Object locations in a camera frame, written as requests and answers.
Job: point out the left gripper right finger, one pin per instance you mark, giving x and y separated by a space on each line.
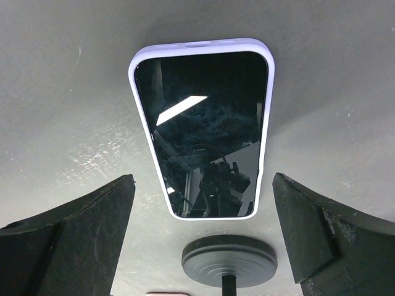
333 249

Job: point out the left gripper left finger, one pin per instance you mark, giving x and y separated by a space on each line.
73 249

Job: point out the black clamp phone stand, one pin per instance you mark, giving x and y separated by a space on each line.
229 262

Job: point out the phone with lavender case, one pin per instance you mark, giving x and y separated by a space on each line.
205 109

